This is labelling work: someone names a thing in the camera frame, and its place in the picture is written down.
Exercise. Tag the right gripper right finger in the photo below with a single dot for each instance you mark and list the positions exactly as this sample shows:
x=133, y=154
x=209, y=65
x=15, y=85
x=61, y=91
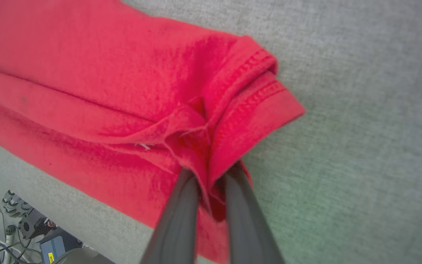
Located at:
x=249, y=227

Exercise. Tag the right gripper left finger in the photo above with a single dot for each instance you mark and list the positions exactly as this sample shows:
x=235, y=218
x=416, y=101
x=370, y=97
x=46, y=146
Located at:
x=176, y=227

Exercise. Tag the red shirt with white trim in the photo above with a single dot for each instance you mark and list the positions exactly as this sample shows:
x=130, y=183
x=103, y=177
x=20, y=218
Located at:
x=104, y=91

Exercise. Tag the blue box with yellow label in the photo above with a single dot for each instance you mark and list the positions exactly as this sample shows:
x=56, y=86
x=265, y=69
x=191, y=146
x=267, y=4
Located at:
x=55, y=247

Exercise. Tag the black motor unit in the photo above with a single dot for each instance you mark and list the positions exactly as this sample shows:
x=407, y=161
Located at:
x=35, y=223

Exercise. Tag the grey fabric sofa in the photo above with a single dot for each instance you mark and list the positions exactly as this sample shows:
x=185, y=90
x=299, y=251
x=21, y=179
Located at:
x=361, y=128

